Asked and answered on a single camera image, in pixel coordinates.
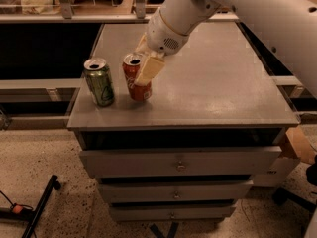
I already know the top grey drawer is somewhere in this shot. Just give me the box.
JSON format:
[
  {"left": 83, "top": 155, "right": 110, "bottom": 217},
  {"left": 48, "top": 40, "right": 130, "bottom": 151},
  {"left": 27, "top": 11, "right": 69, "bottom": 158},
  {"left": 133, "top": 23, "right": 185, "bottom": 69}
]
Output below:
[{"left": 79, "top": 146, "right": 281, "bottom": 178}]

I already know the bottom grey drawer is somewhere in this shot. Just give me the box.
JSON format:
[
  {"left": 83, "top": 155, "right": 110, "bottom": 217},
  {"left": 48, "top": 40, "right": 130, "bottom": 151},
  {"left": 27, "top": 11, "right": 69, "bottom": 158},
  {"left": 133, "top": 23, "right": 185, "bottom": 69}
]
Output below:
[{"left": 109, "top": 205, "right": 236, "bottom": 222}]

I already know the metal shelf rail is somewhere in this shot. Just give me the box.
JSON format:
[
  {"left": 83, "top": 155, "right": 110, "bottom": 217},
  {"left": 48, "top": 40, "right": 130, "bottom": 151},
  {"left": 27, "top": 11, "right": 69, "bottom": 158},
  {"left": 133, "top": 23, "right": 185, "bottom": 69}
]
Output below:
[{"left": 0, "top": 0, "right": 239, "bottom": 25}]

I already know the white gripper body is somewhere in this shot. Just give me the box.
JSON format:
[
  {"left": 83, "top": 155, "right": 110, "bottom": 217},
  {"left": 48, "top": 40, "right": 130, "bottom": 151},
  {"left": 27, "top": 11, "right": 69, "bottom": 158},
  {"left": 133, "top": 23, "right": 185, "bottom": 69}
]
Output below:
[{"left": 146, "top": 9, "right": 189, "bottom": 56}]

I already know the green soda can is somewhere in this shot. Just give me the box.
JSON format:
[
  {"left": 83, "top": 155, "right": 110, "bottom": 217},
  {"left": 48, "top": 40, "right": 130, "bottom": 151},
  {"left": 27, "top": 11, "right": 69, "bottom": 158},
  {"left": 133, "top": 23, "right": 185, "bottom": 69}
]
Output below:
[{"left": 84, "top": 58, "right": 115, "bottom": 107}]

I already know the middle grey drawer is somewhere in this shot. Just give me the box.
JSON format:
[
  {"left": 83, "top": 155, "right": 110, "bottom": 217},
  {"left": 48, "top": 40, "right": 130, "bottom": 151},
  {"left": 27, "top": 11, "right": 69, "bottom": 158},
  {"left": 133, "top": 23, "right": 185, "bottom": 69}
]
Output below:
[{"left": 98, "top": 180, "right": 253, "bottom": 203}]

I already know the grey drawer cabinet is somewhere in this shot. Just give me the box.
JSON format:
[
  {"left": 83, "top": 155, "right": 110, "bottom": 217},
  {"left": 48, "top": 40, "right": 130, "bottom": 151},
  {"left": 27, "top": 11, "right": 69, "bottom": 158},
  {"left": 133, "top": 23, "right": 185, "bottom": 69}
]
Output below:
[{"left": 68, "top": 22, "right": 298, "bottom": 208}]

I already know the black chair base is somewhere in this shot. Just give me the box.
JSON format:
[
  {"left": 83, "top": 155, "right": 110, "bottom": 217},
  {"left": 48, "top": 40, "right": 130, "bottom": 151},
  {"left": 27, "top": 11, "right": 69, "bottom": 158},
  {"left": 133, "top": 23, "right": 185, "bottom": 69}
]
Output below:
[{"left": 271, "top": 156, "right": 317, "bottom": 214}]

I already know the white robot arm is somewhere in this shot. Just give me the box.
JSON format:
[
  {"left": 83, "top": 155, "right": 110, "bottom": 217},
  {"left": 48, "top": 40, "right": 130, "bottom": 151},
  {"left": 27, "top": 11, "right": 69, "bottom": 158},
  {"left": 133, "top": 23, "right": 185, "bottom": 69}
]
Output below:
[{"left": 136, "top": 0, "right": 317, "bottom": 97}]

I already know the cardboard box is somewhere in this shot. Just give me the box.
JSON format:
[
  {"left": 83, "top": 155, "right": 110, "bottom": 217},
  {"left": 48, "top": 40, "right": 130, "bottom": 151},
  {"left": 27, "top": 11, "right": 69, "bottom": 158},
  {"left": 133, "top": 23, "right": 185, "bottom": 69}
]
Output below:
[{"left": 252, "top": 126, "right": 317, "bottom": 188}]

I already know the red coke can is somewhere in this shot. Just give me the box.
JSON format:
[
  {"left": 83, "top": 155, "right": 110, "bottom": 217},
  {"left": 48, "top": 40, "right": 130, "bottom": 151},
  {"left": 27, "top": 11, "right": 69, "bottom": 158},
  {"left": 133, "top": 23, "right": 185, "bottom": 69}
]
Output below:
[{"left": 122, "top": 53, "right": 152, "bottom": 102}]

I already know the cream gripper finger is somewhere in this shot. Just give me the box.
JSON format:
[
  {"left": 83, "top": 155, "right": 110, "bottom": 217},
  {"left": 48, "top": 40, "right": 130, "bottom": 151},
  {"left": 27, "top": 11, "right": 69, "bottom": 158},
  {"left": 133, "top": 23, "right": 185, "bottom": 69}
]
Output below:
[
  {"left": 134, "top": 56, "right": 165, "bottom": 86},
  {"left": 135, "top": 35, "right": 148, "bottom": 54}
]

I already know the black stand leg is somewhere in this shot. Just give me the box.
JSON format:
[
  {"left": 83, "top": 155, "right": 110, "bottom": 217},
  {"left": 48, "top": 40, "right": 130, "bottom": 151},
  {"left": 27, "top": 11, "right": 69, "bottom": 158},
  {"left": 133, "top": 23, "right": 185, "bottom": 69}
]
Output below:
[{"left": 0, "top": 175, "right": 61, "bottom": 238}]

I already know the grey drawer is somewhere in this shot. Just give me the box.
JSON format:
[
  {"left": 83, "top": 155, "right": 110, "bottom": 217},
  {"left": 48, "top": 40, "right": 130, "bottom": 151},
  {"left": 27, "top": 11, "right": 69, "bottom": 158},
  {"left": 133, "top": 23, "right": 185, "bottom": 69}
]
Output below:
[
  {"left": 109, "top": 205, "right": 236, "bottom": 222},
  {"left": 98, "top": 180, "right": 253, "bottom": 203},
  {"left": 79, "top": 146, "right": 281, "bottom": 178}
]

